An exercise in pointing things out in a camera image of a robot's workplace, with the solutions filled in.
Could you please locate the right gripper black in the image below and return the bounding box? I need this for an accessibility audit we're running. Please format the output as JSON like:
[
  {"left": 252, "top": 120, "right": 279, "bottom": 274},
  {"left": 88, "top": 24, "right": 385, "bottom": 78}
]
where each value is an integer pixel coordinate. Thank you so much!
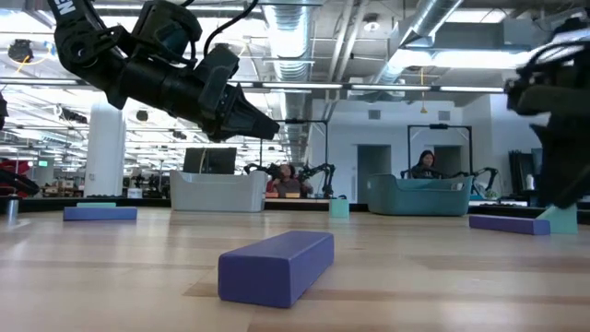
[{"left": 529, "top": 114, "right": 590, "bottom": 209}]

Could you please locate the white plastic bin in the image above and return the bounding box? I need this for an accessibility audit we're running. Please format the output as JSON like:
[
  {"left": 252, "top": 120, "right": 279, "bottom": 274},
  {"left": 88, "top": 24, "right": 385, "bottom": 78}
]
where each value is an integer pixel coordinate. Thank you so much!
[{"left": 169, "top": 169, "right": 269, "bottom": 214}]

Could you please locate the silver ventilation duct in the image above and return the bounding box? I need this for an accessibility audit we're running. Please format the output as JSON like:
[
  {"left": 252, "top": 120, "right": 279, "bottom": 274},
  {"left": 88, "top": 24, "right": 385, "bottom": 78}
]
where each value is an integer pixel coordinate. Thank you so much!
[
  {"left": 261, "top": 0, "right": 316, "bottom": 165},
  {"left": 368, "top": 0, "right": 466, "bottom": 87}
]

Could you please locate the white round pillar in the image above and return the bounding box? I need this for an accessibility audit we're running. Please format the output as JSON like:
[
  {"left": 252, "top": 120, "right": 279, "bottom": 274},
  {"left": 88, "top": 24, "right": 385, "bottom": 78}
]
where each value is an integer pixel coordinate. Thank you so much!
[{"left": 83, "top": 101, "right": 127, "bottom": 199}]

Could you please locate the wide ceiling light panel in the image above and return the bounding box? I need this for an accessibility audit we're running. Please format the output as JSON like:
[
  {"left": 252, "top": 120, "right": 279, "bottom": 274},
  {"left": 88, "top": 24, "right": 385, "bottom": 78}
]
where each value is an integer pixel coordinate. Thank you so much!
[{"left": 400, "top": 48, "right": 531, "bottom": 70}]

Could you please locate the black overhead camera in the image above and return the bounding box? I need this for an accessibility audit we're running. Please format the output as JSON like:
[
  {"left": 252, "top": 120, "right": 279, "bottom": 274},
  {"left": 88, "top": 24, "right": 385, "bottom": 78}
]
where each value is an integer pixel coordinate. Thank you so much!
[{"left": 7, "top": 39, "right": 35, "bottom": 64}]

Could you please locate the small metal cylinder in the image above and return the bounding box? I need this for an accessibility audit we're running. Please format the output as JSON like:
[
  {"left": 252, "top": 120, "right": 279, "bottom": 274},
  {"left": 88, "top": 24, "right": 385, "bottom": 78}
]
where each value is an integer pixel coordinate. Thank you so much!
[{"left": 5, "top": 195, "right": 20, "bottom": 226}]

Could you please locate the teal cube block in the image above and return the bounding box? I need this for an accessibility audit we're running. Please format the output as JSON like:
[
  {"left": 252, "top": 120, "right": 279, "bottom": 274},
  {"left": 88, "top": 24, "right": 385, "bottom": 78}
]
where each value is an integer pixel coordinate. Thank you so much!
[{"left": 328, "top": 197, "right": 350, "bottom": 219}]

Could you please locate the dark equipment rack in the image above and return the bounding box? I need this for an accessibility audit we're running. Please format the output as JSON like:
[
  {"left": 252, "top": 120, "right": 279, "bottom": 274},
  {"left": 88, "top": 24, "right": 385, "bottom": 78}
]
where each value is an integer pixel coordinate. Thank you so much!
[{"left": 508, "top": 148, "right": 544, "bottom": 198}]

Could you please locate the blue-purple rectangular block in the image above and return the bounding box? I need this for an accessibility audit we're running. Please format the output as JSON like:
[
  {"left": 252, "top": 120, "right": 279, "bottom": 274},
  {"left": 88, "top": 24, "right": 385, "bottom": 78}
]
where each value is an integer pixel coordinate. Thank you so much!
[
  {"left": 63, "top": 206, "right": 138, "bottom": 222},
  {"left": 468, "top": 213, "right": 552, "bottom": 237},
  {"left": 217, "top": 230, "right": 336, "bottom": 309}
]

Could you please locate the black aluminium frame rail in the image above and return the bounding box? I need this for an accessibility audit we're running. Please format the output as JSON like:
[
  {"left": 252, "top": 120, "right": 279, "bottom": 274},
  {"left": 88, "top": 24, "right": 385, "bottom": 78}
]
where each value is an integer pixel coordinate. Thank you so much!
[{"left": 0, "top": 196, "right": 590, "bottom": 220}]

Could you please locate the black computer monitor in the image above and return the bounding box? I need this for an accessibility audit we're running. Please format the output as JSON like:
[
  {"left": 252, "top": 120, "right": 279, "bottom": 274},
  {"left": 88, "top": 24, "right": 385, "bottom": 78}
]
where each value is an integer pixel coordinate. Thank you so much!
[{"left": 183, "top": 147, "right": 238, "bottom": 176}]

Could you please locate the black gantry frame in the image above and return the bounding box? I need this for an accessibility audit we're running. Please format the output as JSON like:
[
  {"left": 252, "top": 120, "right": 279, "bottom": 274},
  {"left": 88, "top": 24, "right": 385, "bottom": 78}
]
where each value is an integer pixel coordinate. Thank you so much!
[
  {"left": 407, "top": 123, "right": 474, "bottom": 179},
  {"left": 275, "top": 119, "right": 330, "bottom": 199}
]

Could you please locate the grey door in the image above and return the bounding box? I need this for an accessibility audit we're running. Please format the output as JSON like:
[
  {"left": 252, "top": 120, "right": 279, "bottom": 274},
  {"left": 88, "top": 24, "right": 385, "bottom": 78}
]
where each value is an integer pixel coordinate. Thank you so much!
[{"left": 357, "top": 144, "right": 393, "bottom": 204}]

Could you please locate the red object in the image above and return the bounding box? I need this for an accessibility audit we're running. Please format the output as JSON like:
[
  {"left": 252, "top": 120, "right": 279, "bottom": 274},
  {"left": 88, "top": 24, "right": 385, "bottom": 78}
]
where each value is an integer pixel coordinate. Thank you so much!
[{"left": 0, "top": 159, "right": 32, "bottom": 198}]

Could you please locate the yellow hanging cord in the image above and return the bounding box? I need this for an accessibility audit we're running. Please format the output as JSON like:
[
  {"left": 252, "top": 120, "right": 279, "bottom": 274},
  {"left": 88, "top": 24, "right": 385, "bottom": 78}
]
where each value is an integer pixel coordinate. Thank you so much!
[{"left": 419, "top": 67, "right": 429, "bottom": 115}]

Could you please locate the teal plastic bin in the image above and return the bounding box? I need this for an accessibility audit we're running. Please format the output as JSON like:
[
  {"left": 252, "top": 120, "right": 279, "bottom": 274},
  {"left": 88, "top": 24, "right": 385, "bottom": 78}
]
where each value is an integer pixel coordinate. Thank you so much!
[{"left": 366, "top": 172, "right": 475, "bottom": 218}]

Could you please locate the ceiling strip light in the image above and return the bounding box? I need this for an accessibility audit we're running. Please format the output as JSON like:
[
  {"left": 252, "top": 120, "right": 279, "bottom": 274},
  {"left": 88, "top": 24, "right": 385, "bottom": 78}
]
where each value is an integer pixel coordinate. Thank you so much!
[{"left": 437, "top": 85, "right": 506, "bottom": 93}]

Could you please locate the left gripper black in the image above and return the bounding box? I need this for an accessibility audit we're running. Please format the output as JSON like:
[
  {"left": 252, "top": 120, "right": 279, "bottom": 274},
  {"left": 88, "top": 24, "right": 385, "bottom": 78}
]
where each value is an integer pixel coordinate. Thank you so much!
[{"left": 177, "top": 73, "right": 281, "bottom": 143}]

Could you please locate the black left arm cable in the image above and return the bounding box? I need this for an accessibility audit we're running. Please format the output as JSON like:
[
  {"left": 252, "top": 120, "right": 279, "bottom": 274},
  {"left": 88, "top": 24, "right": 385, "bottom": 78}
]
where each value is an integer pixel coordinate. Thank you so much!
[{"left": 202, "top": 0, "right": 260, "bottom": 59}]

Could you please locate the person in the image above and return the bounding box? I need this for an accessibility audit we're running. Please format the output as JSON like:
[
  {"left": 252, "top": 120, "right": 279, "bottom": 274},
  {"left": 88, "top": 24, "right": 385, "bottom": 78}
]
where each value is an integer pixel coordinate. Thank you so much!
[
  {"left": 265, "top": 163, "right": 314, "bottom": 198},
  {"left": 409, "top": 148, "right": 444, "bottom": 181}
]

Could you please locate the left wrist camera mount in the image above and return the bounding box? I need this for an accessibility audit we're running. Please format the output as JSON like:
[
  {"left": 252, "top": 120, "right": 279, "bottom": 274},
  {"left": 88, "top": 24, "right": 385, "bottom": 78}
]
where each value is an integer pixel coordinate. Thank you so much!
[{"left": 194, "top": 44, "right": 242, "bottom": 120}]

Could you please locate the teal rectangular block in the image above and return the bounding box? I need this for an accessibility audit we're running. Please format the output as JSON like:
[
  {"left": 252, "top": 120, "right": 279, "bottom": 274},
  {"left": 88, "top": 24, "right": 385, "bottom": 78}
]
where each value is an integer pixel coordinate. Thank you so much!
[{"left": 536, "top": 202, "right": 579, "bottom": 235}]

